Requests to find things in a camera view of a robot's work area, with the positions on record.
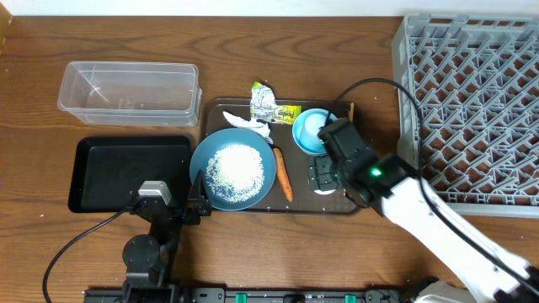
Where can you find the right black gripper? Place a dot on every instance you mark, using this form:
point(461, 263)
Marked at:
point(320, 171)

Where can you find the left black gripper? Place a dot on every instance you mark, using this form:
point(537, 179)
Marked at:
point(201, 204)

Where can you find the white pink cup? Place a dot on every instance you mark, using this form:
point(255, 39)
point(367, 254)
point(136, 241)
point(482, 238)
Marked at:
point(324, 192)

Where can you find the orange carrot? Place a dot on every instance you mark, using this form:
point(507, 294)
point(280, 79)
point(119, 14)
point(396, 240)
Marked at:
point(282, 174)

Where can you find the light blue bowl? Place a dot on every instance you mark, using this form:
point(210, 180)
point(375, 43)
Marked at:
point(312, 150)

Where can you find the light blue cup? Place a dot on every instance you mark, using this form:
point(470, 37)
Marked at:
point(312, 125)

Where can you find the wooden chopstick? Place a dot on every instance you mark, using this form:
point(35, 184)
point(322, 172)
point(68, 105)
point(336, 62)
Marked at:
point(351, 112)

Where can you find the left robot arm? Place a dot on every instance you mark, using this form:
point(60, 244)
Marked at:
point(149, 257)

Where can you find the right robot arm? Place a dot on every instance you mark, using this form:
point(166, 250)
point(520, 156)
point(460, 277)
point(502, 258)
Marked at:
point(396, 191)

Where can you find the grey dishwasher rack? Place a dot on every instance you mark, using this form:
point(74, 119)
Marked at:
point(469, 116)

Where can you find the brown serving tray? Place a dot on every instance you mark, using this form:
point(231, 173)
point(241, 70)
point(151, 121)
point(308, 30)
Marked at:
point(305, 201)

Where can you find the pile of white rice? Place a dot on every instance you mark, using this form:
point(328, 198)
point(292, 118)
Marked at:
point(235, 173)

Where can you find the yellow green snack packet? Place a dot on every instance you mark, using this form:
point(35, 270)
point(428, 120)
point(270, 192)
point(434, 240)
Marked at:
point(287, 114)

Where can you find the dark blue plate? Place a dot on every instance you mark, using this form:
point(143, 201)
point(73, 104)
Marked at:
point(222, 138)

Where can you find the crumpled foil wrapper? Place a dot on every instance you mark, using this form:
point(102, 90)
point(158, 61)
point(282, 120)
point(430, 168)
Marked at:
point(262, 103)

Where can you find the crumpled white tissue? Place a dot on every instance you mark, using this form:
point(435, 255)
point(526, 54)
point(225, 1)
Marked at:
point(261, 128)

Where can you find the black plastic tray bin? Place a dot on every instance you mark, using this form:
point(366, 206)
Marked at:
point(109, 170)

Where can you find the clear plastic bin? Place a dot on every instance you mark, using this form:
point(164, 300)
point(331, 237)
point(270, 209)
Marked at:
point(131, 93)

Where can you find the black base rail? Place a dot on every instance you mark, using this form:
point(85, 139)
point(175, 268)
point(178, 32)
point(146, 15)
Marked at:
point(217, 295)

